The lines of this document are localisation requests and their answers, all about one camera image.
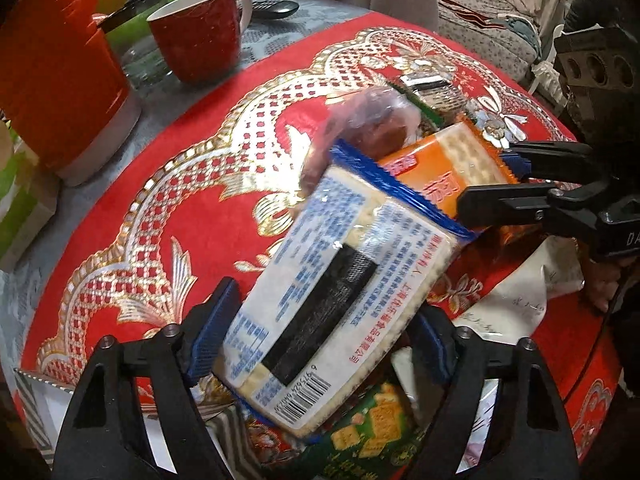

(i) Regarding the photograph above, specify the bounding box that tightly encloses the striped snack box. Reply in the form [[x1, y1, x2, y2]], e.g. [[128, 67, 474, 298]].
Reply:
[[12, 366, 501, 480]]

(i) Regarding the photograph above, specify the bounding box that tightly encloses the clear bag dried fruit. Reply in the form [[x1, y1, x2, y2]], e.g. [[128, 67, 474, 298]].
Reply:
[[299, 87, 422, 196]]

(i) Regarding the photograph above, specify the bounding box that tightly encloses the green tissue box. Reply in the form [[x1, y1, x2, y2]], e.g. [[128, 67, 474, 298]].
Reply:
[[0, 152, 60, 273]]

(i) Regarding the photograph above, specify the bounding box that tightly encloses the green yellow cracker packet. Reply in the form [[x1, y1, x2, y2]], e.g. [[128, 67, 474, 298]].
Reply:
[[288, 380, 423, 480]]

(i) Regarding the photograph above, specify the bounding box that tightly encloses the patterned sofa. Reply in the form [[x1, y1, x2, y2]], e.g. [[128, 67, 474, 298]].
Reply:
[[438, 0, 563, 82]]

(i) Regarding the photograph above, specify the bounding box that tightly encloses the blue white cracker packet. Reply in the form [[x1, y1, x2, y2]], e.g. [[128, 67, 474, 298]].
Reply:
[[214, 141, 474, 438]]

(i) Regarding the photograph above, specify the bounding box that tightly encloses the right hand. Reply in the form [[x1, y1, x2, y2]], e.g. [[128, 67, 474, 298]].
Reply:
[[580, 255, 636, 312]]

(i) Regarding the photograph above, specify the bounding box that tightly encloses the green striped cookie packet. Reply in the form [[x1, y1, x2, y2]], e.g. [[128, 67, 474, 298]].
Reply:
[[386, 72, 468, 132]]

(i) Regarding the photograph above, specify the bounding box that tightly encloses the red thermos flask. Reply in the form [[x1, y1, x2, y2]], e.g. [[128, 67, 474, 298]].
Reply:
[[1, 0, 141, 186]]

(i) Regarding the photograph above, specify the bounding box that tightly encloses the orange cracker packet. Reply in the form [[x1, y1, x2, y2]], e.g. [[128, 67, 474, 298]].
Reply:
[[378, 118, 518, 219]]

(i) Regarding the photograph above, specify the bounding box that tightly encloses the red mug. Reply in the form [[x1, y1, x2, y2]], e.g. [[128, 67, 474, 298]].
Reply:
[[146, 0, 253, 86]]

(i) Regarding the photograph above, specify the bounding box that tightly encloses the glass jar green lid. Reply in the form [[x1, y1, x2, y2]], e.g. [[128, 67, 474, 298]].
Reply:
[[98, 0, 171, 90]]

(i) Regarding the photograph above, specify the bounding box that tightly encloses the black remote control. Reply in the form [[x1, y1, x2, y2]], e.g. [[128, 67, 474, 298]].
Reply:
[[253, 0, 299, 21]]

